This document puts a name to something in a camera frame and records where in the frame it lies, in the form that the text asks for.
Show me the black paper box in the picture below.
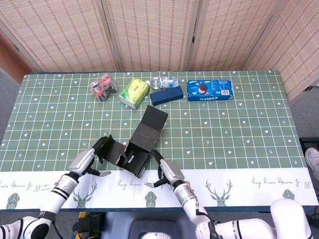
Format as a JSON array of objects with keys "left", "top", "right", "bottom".
[{"left": 101, "top": 105, "right": 169, "bottom": 179}]

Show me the bamboo folding screen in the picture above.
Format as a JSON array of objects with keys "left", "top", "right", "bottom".
[{"left": 0, "top": 0, "right": 319, "bottom": 102}]

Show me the black device with cables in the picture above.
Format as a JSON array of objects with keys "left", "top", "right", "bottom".
[{"left": 72, "top": 211, "right": 105, "bottom": 239}]

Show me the green grid tablecloth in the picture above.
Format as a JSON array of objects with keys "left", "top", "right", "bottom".
[{"left": 0, "top": 70, "right": 312, "bottom": 212}]

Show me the white sneaker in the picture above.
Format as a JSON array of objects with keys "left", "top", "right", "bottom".
[{"left": 304, "top": 147, "right": 319, "bottom": 179}]

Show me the blue Oreo cookie box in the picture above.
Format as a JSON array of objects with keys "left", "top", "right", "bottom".
[{"left": 186, "top": 79, "right": 235, "bottom": 102}]

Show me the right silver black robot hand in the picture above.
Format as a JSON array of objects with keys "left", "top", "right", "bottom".
[{"left": 145, "top": 150, "right": 185, "bottom": 189}]

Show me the clear plastic bottle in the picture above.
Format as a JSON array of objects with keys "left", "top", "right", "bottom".
[{"left": 150, "top": 76, "right": 180, "bottom": 90}]

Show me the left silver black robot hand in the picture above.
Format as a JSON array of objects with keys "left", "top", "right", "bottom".
[{"left": 68, "top": 135, "right": 112, "bottom": 178}]

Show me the dark blue rectangular box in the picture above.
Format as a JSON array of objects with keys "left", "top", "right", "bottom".
[{"left": 150, "top": 86, "right": 184, "bottom": 107}]

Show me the pack of batteries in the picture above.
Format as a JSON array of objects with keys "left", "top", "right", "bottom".
[{"left": 89, "top": 73, "right": 118, "bottom": 102}]

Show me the green tissue pack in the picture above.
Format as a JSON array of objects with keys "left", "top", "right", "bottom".
[{"left": 119, "top": 77, "right": 151, "bottom": 110}]

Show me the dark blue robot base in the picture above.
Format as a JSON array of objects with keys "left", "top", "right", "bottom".
[{"left": 127, "top": 211, "right": 210, "bottom": 239}]

